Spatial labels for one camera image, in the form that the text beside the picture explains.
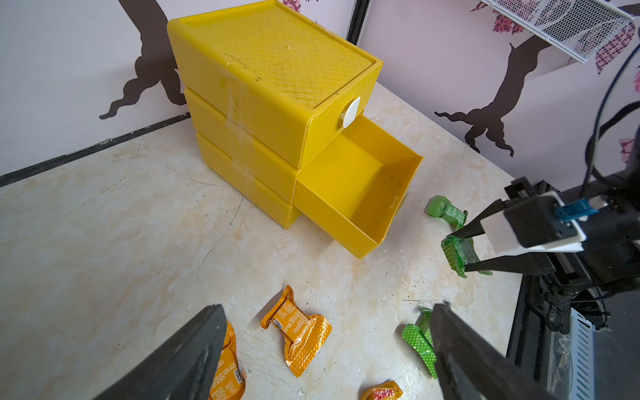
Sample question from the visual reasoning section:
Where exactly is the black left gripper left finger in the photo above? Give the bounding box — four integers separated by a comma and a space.
96, 305, 228, 399

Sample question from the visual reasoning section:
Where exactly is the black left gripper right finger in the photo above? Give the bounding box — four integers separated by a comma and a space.
430, 303, 554, 399

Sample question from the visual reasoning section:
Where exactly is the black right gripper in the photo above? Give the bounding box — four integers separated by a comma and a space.
452, 176, 639, 297

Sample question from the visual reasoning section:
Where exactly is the green cookie packet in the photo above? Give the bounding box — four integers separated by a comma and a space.
424, 195, 468, 230
441, 236, 480, 278
401, 308, 438, 379

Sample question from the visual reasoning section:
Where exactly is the orange cookie packet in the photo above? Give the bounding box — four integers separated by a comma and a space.
260, 285, 333, 378
361, 380, 403, 400
209, 323, 246, 400

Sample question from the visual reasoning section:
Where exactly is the yellow drawer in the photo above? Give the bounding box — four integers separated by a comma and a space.
293, 115, 423, 259
299, 61, 383, 168

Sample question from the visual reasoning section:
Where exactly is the yellow top drawer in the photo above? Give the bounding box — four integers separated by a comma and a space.
299, 61, 383, 168

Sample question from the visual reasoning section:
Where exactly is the yellow plastic drawer cabinet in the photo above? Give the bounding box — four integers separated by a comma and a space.
168, 1, 381, 228

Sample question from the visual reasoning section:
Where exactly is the white slotted cable duct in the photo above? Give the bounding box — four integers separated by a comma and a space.
568, 309, 596, 400

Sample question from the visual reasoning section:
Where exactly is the white wire shelf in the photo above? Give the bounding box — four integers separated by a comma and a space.
478, 1, 635, 63

